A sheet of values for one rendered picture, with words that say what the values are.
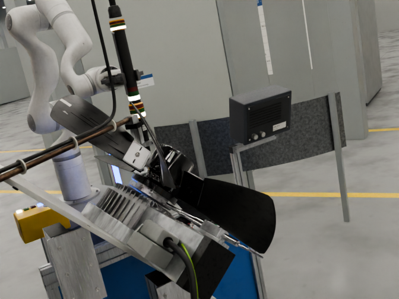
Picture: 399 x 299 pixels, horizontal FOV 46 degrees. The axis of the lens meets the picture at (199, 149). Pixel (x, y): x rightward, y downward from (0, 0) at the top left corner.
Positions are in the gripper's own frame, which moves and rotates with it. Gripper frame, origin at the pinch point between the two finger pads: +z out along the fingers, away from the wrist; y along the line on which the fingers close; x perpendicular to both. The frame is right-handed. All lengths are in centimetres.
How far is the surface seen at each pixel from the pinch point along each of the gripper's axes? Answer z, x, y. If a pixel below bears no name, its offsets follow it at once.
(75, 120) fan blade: 3.8, -7.6, 19.1
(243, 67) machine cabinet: -511, -57, -395
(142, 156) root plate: 6.2, -22.1, 3.9
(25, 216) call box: -33, -39, 35
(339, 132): -109, -77, -186
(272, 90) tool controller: -34, -22, -77
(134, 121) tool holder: 3.7, -12.4, 3.0
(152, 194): 15.3, -30.9, 7.3
